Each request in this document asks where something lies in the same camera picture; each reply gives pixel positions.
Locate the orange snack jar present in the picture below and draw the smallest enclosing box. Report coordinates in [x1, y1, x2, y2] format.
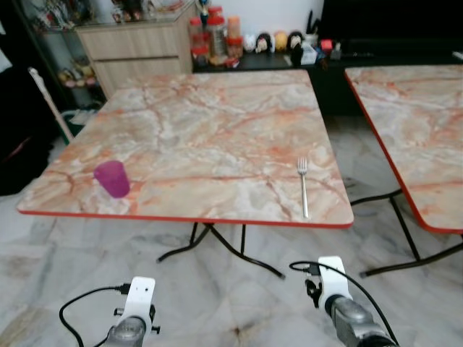
[227, 16, 243, 59]

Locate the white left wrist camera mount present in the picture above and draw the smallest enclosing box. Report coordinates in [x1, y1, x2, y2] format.
[119, 277, 157, 326]

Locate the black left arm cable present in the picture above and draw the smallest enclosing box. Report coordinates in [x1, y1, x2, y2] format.
[59, 284, 132, 347]

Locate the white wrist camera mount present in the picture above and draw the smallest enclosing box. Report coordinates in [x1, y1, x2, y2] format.
[119, 277, 157, 326]
[317, 256, 350, 310]

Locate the marble folding table red edge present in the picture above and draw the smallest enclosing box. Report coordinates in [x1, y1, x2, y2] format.
[16, 69, 355, 279]
[344, 65, 463, 278]

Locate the white pole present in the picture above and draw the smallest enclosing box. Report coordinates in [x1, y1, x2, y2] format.
[27, 67, 75, 142]

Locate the small jar red lid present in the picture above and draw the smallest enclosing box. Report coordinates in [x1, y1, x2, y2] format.
[191, 45, 211, 69]

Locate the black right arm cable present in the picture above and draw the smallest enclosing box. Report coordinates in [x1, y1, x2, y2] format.
[289, 260, 400, 346]

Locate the black round figurine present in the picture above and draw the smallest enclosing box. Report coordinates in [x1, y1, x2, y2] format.
[258, 33, 275, 53]
[288, 30, 305, 51]

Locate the large clear jar red lid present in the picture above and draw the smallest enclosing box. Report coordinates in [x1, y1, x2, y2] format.
[205, 6, 227, 62]

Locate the black television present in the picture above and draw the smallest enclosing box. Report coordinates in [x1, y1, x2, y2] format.
[318, 0, 463, 46]

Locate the purple plastic cup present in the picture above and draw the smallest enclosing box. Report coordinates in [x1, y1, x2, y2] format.
[93, 160, 132, 199]

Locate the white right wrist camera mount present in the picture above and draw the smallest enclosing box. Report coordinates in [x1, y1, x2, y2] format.
[317, 256, 350, 310]

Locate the steel fork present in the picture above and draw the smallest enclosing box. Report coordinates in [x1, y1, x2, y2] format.
[297, 157, 310, 219]

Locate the glass display cabinet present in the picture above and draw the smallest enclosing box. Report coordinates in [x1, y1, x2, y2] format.
[14, 0, 106, 113]

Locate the white desk holder box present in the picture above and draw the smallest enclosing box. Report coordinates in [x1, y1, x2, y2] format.
[300, 40, 320, 66]

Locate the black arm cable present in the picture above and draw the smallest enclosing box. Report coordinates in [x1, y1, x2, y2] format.
[289, 260, 400, 346]
[59, 284, 132, 347]

